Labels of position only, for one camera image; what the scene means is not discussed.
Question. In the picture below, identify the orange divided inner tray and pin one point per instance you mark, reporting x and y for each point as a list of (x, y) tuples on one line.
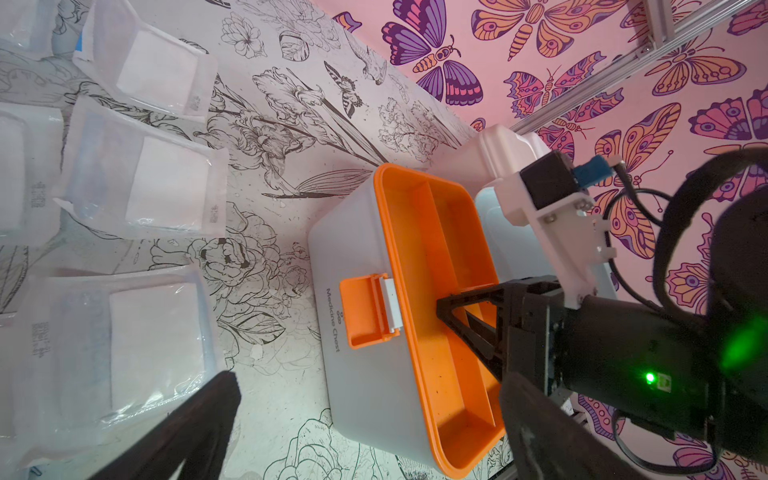
[(437, 249)]

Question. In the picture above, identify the aluminium frame post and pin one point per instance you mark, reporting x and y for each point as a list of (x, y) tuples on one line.
[(665, 35)]

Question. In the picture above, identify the grey and orange first aid box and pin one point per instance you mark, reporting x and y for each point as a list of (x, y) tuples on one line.
[(398, 378)]

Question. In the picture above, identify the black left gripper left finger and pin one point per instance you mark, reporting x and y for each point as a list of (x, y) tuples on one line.
[(191, 443)]

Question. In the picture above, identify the pink first aid box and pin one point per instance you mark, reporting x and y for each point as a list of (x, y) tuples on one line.
[(495, 153)]

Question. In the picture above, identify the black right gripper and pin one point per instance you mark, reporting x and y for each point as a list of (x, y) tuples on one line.
[(630, 364)]

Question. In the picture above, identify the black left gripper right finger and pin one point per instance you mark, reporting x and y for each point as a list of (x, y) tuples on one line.
[(548, 444)]

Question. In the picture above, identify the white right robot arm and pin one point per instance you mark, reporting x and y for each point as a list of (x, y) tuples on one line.
[(734, 325)]

